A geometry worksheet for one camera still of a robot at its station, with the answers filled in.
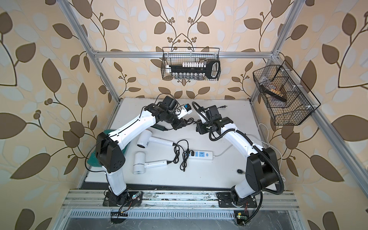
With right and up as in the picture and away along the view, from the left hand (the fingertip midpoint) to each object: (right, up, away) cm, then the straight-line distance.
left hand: (183, 121), depth 83 cm
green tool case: (-54, -23, +2) cm, 59 cm away
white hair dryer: (-25, -26, -1) cm, 36 cm away
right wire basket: (+56, +12, -8) cm, 58 cm away
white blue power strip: (+11, -21, +4) cm, 24 cm away
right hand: (+11, -4, +5) cm, 12 cm away
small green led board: (-24, -38, -9) cm, 46 cm away
